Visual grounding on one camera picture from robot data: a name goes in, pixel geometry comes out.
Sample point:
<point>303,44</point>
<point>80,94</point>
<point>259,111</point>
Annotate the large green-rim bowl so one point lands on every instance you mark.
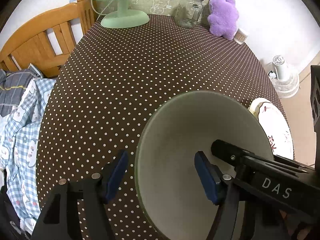
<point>179,171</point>

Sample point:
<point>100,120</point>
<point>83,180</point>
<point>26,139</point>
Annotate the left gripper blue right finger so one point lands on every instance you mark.
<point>220,190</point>

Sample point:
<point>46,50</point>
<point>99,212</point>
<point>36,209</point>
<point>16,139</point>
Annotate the brown polka-dot tablecloth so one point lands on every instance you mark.
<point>113,82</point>

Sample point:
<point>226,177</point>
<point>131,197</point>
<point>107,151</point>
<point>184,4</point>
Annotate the glass jar black lid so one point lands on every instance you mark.
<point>188,13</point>

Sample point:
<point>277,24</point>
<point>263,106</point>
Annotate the plaid clothes pile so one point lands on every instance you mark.
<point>24,96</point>

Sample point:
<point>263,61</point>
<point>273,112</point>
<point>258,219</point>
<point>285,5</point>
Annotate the white plate red pattern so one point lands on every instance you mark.
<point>275,129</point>

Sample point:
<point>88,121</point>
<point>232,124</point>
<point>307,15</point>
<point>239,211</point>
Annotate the cotton swab container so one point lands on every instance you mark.
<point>240,37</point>

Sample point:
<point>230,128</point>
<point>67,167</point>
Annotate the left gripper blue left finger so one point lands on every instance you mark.
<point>100,189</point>

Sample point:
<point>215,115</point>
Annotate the purple plush toy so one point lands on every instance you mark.
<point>223,17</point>

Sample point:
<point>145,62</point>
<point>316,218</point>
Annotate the large scalloped yellow-flower plate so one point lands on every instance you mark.
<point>252,109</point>

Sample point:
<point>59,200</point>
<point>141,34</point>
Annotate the white floor fan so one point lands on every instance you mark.
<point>284,82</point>

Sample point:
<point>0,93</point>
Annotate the wooden chair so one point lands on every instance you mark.
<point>47,40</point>

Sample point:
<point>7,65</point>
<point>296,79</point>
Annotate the beige door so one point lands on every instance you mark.
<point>299,116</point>

